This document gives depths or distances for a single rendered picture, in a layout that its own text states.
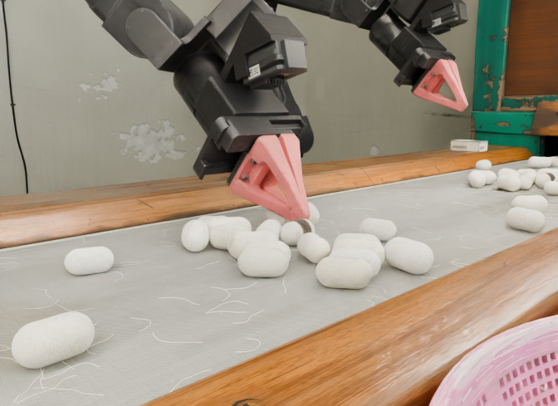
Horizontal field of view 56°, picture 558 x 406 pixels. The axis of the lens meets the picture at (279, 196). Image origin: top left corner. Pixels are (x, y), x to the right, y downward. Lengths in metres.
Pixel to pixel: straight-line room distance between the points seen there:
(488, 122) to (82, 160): 1.81
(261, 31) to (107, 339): 0.28
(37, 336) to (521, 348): 0.19
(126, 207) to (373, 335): 0.35
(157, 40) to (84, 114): 2.03
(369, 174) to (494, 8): 0.67
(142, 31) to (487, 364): 0.44
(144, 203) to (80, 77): 2.05
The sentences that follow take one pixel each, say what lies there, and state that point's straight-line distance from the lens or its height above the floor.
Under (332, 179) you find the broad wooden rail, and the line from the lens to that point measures 0.69.
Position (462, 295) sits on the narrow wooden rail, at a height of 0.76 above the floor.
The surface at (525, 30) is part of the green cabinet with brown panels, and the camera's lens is 1.30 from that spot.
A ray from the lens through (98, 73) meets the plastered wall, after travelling 2.59.
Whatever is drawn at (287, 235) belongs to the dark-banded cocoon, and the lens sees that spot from 0.41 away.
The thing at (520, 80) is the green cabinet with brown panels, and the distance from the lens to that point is 1.29.
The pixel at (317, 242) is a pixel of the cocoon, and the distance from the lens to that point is 0.37.
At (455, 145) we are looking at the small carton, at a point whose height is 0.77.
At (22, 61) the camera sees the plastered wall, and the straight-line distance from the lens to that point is 2.46.
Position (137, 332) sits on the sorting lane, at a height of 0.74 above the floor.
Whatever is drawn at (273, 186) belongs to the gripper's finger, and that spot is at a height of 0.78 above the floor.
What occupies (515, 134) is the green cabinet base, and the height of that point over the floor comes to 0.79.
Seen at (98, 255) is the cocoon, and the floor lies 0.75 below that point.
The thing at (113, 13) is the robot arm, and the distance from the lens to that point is 0.56.
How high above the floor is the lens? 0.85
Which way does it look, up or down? 10 degrees down
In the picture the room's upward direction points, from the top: straight up
